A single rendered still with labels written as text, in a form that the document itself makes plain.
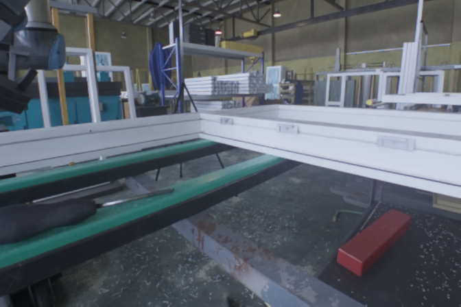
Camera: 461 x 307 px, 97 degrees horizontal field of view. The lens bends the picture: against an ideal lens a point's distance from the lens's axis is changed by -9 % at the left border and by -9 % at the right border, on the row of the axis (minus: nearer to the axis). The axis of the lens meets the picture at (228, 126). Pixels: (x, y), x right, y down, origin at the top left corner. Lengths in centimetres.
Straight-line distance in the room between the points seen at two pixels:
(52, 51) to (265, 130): 91
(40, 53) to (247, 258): 106
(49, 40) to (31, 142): 66
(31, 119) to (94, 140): 355
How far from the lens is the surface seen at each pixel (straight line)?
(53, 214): 28
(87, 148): 57
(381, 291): 63
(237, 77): 531
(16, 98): 29
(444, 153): 41
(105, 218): 30
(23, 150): 56
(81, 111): 415
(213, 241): 30
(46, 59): 115
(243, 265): 27
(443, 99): 268
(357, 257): 63
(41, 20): 117
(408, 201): 103
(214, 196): 36
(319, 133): 44
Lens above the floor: 100
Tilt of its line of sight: 9 degrees down
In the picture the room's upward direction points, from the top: 1 degrees counter-clockwise
